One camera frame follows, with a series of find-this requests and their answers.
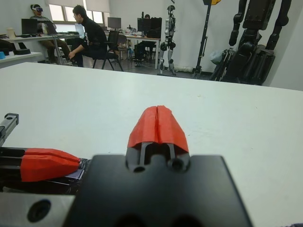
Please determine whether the person in black sweater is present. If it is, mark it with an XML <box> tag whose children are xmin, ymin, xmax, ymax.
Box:
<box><xmin>68</xmin><ymin>4</ymin><xmax>109</xmax><ymax>69</ymax></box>

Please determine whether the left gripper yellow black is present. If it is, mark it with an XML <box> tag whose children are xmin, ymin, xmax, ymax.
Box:
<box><xmin>0</xmin><ymin>113</ymin><xmax>80</xmax><ymax>183</ymax></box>

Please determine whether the white desk with monitors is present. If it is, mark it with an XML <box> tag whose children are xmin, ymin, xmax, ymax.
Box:
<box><xmin>105</xmin><ymin>32</ymin><xmax>162</xmax><ymax>71</ymax></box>

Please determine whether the black laptop screen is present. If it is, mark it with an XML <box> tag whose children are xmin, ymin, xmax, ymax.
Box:
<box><xmin>21</xmin><ymin>18</ymin><xmax>39</xmax><ymax>35</ymax></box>

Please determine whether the low white side table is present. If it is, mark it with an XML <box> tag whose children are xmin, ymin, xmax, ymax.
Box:
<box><xmin>0</xmin><ymin>51</ymin><xmax>43</xmax><ymax>70</ymax></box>

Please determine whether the large black humanoid robot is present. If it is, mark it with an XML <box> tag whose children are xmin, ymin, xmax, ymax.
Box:
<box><xmin>210</xmin><ymin>0</ymin><xmax>294</xmax><ymax>86</ymax></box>

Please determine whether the large black computer monitor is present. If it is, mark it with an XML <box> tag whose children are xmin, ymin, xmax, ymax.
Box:
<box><xmin>137</xmin><ymin>16</ymin><xmax>163</xmax><ymax>39</ymax></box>

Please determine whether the white office desk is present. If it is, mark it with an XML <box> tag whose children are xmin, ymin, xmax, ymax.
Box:
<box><xmin>0</xmin><ymin>33</ymin><xmax>80</xmax><ymax>64</ymax></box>

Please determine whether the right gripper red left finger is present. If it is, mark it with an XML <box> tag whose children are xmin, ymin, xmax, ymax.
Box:
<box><xmin>126</xmin><ymin>105</ymin><xmax>159</xmax><ymax>170</ymax></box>

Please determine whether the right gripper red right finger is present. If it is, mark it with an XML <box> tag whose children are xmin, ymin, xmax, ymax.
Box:
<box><xmin>157</xmin><ymin>105</ymin><xmax>190</xmax><ymax>170</ymax></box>

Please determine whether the black stand with yellow top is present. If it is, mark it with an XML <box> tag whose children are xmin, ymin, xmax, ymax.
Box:
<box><xmin>192</xmin><ymin>0</ymin><xmax>223</xmax><ymax>80</ymax></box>

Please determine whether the grey plastic bag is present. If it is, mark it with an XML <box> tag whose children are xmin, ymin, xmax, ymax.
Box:
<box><xmin>209</xmin><ymin>49</ymin><xmax>225</xmax><ymax>65</ymax></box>

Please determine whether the small silver humanoid robot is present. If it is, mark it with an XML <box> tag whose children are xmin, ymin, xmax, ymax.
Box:
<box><xmin>157</xmin><ymin>4</ymin><xmax>178</xmax><ymax>77</ymax></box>

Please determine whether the black office chair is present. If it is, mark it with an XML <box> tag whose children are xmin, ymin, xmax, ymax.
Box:
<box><xmin>91</xmin><ymin>29</ymin><xmax>125</xmax><ymax>72</ymax></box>

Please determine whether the black glossy box lid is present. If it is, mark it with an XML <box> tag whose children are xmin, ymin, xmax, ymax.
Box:
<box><xmin>0</xmin><ymin>157</ymin><xmax>93</xmax><ymax>195</ymax></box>

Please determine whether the person seated behind monitors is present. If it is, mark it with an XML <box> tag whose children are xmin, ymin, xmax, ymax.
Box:
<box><xmin>134</xmin><ymin>13</ymin><xmax>157</xmax><ymax>62</ymax></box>

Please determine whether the window with blinds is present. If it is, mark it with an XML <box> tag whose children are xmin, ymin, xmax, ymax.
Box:
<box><xmin>48</xmin><ymin>0</ymin><xmax>111</xmax><ymax>25</ymax></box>

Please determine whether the person wearing VR headset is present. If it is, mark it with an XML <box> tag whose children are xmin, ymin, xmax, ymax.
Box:
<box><xmin>30</xmin><ymin>3</ymin><xmax>72</xmax><ymax>65</ymax></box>

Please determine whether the grey office chair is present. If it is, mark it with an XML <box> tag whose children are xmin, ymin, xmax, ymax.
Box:
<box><xmin>116</xmin><ymin>35</ymin><xmax>130</xmax><ymax>61</ymax></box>

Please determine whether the black round disc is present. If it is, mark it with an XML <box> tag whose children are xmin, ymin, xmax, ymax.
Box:
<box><xmin>12</xmin><ymin>48</ymin><xmax>31</xmax><ymax>56</ymax></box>

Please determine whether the small black computer monitor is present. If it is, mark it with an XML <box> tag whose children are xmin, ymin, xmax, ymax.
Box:
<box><xmin>107</xmin><ymin>17</ymin><xmax>122</xmax><ymax>31</ymax></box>

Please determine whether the beige jar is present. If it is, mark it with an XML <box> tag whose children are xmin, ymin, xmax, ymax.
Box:
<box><xmin>6</xmin><ymin>26</ymin><xmax>17</xmax><ymax>39</ymax></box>

